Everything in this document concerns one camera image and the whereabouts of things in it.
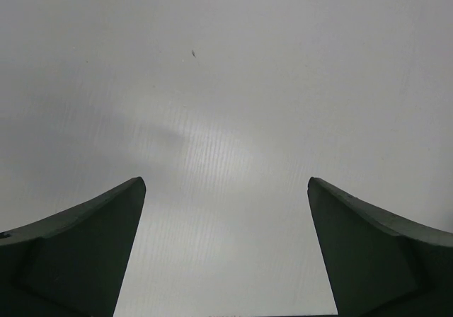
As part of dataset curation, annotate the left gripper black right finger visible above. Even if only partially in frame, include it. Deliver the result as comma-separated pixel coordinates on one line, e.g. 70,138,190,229
307,177,452,316

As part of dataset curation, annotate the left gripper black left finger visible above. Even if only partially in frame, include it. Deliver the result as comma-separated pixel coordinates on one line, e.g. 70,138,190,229
1,177,146,316

